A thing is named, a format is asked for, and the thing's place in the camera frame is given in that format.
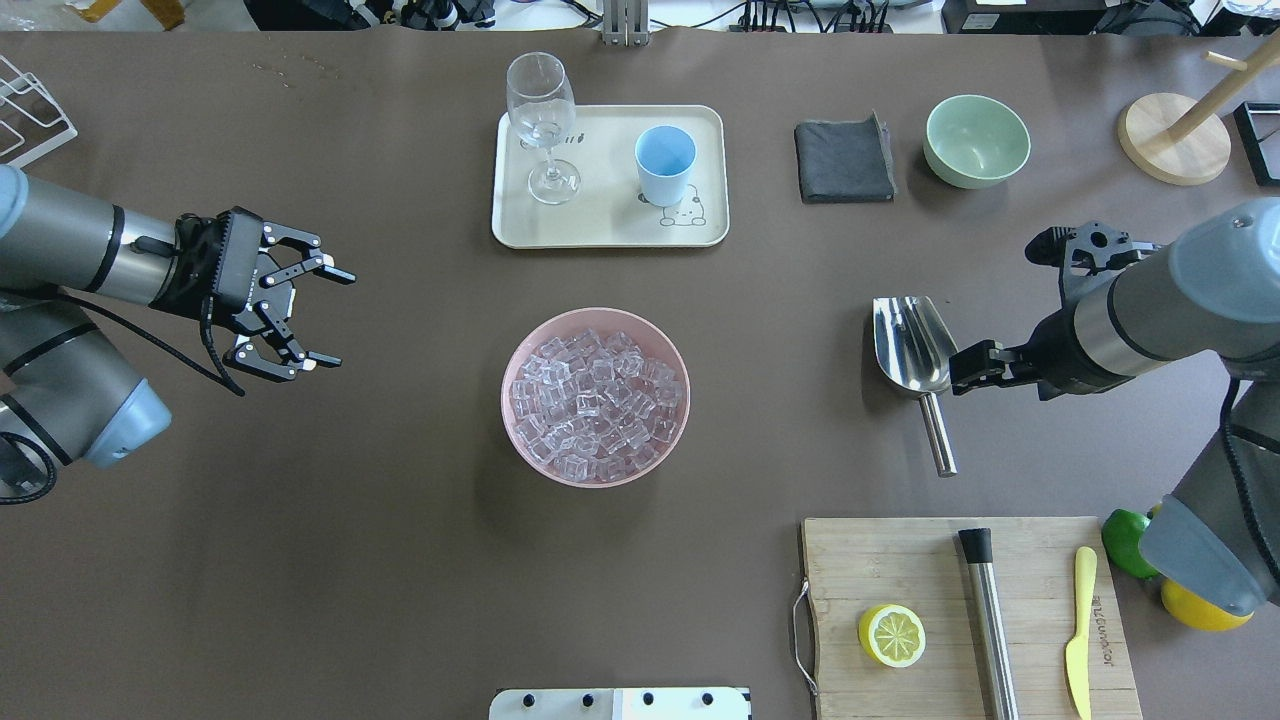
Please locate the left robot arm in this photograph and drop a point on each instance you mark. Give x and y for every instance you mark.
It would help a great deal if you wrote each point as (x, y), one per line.
(73, 395)

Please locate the white wire cup rack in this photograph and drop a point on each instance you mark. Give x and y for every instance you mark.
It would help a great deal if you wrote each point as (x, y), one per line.
(33, 124)

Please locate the wooden mug tree stand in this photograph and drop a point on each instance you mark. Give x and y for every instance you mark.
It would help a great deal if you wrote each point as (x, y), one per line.
(1181, 140)

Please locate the cream rabbit tray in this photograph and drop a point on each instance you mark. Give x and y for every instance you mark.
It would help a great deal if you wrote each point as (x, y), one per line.
(610, 211)

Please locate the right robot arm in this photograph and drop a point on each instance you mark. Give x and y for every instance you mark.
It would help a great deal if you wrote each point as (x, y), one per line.
(1199, 311)

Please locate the black framed tray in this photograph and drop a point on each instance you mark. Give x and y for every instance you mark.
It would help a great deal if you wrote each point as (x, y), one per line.
(1258, 124)

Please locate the green lime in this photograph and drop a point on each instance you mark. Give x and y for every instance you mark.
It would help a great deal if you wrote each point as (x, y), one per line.
(1121, 533)

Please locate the blue cup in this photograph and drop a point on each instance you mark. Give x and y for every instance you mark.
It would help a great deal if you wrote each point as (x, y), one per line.
(664, 157)

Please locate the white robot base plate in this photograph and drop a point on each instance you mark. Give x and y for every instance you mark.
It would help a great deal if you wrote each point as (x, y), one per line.
(684, 702)

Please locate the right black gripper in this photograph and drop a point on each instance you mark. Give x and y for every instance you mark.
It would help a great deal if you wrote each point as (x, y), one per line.
(1052, 345)

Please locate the green bowl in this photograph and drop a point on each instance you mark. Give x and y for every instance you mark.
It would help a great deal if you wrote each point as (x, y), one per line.
(974, 142)

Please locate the half lemon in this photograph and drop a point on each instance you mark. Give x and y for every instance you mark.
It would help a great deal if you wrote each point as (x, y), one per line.
(893, 635)

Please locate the pile of clear ice cubes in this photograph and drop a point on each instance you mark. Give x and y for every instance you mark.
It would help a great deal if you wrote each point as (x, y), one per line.
(595, 405)

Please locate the bamboo cutting board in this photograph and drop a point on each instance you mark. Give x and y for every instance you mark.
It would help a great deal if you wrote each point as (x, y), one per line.
(854, 564)

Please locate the metal ice scoop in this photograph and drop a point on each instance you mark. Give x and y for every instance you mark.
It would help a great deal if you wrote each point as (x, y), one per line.
(913, 347)

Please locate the steel muddler black tip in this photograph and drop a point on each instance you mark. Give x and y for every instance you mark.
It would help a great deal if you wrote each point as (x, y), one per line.
(978, 554)

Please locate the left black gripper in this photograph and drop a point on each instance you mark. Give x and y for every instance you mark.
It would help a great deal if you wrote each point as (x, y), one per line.
(186, 297)

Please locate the grey folded cloth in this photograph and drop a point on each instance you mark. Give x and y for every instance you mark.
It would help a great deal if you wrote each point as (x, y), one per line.
(844, 161)

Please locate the clear wine glass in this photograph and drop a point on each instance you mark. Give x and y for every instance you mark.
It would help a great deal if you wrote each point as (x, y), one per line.
(542, 111)

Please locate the pink bowl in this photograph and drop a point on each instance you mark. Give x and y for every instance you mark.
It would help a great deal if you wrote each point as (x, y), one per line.
(520, 440)

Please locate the lower yellow lemon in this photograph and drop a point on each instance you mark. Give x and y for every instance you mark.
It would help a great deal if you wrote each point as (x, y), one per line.
(1191, 610)

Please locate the yellow plastic knife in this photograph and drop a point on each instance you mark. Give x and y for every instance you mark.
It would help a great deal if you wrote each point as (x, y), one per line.
(1077, 651)

